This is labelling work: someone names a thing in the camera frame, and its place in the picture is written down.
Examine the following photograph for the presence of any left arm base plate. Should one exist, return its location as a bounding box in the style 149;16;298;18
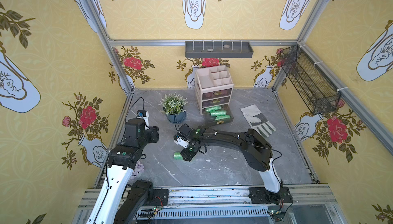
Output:
142;189;169;207

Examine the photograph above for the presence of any grey wall shelf tray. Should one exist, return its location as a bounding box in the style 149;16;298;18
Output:
185;40;254;59

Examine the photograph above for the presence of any black wire mesh basket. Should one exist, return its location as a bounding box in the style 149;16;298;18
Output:
279;45;341;114

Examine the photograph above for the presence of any purple artificial flower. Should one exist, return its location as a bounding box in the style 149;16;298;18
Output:
131;160;144;179

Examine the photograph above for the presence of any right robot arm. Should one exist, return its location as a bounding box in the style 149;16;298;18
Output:
174;124;282;194

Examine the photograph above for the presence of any beige drawer organizer cabinet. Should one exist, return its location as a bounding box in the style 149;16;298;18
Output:
195;65;234;115

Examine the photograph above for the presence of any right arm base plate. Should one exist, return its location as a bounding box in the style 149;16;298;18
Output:
248;186;293;205

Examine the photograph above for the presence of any green roll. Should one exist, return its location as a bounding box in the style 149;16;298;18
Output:
215;115;231;121
174;152;183;160
209;110;227;117
205;105;222;113

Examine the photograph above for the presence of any transparent bottom drawer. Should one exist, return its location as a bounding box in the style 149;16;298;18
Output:
202;104;234;126

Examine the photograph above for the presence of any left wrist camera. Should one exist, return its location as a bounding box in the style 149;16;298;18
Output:
136;109;149;129

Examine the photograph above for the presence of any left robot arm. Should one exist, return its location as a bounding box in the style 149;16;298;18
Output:
87;117;159;224

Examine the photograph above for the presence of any potted green plant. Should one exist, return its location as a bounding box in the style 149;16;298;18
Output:
159;93;187;124

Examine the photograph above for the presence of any transparent top drawer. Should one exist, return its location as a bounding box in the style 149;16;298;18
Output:
202;88;232;100

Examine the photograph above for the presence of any transparent drawer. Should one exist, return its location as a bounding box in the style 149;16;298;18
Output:
202;88;232;100
202;104;234;126
202;97;230;108

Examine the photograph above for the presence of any green roll bottom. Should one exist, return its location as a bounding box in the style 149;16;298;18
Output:
174;152;183;160

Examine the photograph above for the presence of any white work glove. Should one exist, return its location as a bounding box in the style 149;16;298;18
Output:
241;105;276;138

